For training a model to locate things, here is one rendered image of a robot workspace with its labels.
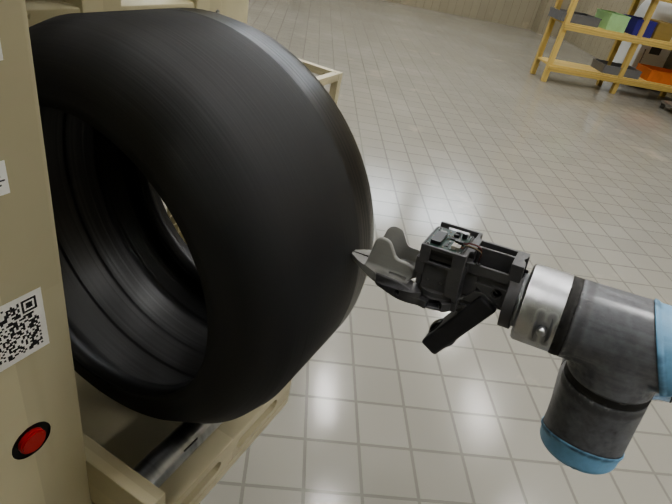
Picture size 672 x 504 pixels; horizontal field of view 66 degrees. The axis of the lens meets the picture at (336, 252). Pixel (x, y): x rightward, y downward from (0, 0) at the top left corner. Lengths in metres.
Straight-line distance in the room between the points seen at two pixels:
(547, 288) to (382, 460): 1.52
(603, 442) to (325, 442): 1.47
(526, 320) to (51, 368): 0.51
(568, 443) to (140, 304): 0.75
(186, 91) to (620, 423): 0.57
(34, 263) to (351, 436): 1.64
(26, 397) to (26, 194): 0.23
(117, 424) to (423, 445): 1.35
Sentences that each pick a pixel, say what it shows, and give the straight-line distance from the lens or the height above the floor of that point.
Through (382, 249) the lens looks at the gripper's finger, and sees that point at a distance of 0.63.
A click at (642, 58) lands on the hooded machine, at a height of 0.47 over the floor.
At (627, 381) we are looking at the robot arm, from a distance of 0.61.
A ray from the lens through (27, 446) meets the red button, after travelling 0.70.
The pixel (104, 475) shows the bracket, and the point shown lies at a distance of 0.80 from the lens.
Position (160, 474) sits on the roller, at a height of 0.91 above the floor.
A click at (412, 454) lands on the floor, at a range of 2.09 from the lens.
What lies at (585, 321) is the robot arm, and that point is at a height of 1.31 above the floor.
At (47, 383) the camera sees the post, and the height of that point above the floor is 1.13.
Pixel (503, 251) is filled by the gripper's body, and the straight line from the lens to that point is 0.62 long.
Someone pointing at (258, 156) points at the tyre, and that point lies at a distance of 0.55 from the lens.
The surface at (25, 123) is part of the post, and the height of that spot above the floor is 1.42.
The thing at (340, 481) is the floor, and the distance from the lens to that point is 1.95.
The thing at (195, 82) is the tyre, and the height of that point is 1.44.
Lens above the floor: 1.61
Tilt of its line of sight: 33 degrees down
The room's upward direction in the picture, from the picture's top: 12 degrees clockwise
